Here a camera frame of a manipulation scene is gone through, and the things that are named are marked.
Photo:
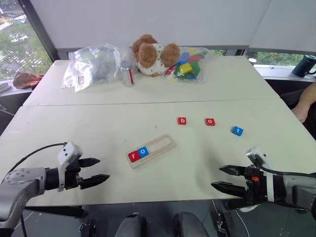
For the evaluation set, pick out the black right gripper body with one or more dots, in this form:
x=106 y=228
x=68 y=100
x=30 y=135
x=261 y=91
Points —
x=256 y=187

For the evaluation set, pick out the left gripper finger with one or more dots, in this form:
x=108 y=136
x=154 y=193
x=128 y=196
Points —
x=89 y=162
x=95 y=180

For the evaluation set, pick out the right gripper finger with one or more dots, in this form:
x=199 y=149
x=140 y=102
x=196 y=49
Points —
x=234 y=170
x=232 y=190

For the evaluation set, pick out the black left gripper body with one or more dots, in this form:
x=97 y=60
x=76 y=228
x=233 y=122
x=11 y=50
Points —
x=74 y=176

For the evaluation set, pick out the blue letter tile t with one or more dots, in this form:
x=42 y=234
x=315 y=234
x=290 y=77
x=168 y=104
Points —
x=237 y=130

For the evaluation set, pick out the red letter tile o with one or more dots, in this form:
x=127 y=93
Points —
x=210 y=122

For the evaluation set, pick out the red letter tile b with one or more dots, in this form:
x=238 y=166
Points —
x=182 y=121

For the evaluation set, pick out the wooden letter tray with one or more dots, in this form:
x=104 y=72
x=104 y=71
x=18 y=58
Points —
x=160 y=146

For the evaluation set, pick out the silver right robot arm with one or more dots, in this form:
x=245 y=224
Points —
x=301 y=192

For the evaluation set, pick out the bare person forearm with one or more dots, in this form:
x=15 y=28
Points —
x=306 y=103

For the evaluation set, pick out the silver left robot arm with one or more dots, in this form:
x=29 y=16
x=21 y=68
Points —
x=19 y=187

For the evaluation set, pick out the red letter tile r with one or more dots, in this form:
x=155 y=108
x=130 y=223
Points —
x=133 y=156

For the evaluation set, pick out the blue letter tile o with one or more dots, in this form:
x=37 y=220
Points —
x=143 y=152

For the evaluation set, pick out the bag of colourful blocks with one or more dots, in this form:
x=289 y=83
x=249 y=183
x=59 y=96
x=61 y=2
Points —
x=190 y=64

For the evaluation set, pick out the white rounded object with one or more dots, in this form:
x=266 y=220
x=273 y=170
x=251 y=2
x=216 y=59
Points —
x=247 y=209

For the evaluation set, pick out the dark rounded shape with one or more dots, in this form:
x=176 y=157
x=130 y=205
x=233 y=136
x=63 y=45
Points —
x=190 y=224
x=130 y=225

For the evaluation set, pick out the silver can red stripe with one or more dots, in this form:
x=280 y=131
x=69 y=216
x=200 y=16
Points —
x=127 y=75

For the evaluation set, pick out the clear plastic bag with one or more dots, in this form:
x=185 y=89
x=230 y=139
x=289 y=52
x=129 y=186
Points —
x=93 y=66

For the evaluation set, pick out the reddish brown cloth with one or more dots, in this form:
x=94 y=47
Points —
x=26 y=80

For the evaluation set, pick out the small white cup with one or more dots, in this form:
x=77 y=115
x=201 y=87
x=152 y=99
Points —
x=252 y=60

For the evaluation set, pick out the white plates stack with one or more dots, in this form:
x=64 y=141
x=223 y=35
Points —
x=3 y=87

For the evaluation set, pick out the brown white teddy bear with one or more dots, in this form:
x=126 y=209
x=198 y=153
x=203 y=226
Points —
x=150 y=56

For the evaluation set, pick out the dark green mug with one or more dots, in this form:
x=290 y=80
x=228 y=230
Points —
x=303 y=65

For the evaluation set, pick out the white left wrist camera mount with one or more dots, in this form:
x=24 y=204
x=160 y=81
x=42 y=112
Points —
x=67 y=153

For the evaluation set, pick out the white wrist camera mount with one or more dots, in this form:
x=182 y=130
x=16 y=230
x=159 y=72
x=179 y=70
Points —
x=259 y=154
x=67 y=153

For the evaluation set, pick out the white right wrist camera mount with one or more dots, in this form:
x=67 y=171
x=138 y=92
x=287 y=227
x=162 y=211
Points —
x=259 y=154

